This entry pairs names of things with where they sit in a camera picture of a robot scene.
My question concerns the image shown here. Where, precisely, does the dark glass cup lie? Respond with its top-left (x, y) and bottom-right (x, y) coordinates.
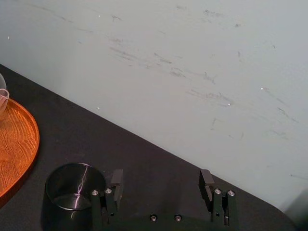
top-left (41, 163), bottom-right (107, 231)

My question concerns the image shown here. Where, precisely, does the clear glass pitcher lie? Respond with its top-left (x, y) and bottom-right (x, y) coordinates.
top-left (0, 73), bottom-right (11, 116)

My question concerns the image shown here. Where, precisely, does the round orange wooden tray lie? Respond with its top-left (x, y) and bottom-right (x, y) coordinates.
top-left (0, 98), bottom-right (40, 208)

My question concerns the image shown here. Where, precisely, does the black table cloth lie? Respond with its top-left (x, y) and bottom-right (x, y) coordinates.
top-left (0, 64), bottom-right (297, 231)

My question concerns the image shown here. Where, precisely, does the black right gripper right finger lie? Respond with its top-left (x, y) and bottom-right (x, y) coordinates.
top-left (199, 169), bottom-right (239, 227)

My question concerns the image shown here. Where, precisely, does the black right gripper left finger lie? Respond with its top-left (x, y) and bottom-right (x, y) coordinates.
top-left (90, 169), bottom-right (124, 231)

